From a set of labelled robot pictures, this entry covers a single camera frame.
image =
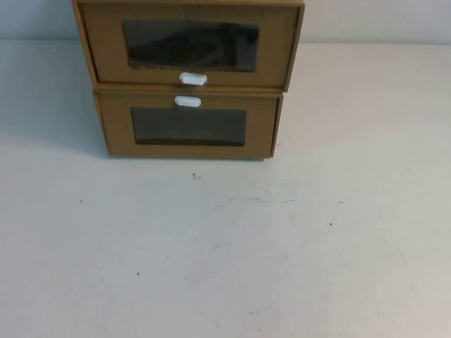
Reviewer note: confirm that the brown cardboard shoe box sleeve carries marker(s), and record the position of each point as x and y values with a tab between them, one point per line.
295	45
134	92

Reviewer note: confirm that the brown cardboard windowed drawer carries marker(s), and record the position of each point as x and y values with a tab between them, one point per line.
116	134
105	42

